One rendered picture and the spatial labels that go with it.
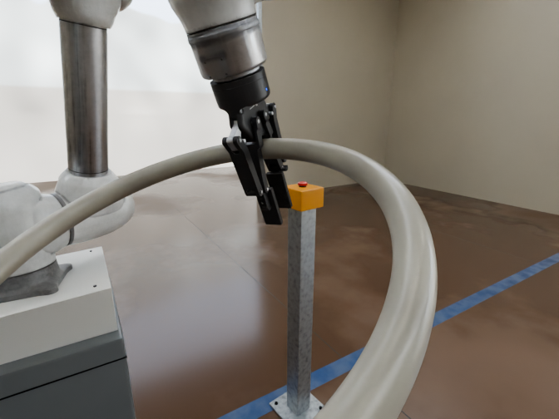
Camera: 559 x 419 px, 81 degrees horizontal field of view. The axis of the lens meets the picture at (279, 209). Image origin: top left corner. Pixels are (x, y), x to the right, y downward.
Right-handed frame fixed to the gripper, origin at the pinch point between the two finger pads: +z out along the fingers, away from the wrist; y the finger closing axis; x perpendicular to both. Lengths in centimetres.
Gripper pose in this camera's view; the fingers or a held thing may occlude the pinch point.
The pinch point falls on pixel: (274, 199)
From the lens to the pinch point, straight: 54.1
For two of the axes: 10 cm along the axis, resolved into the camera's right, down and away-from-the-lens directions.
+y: -3.6, 5.9, -7.2
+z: 2.4, 8.1, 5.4
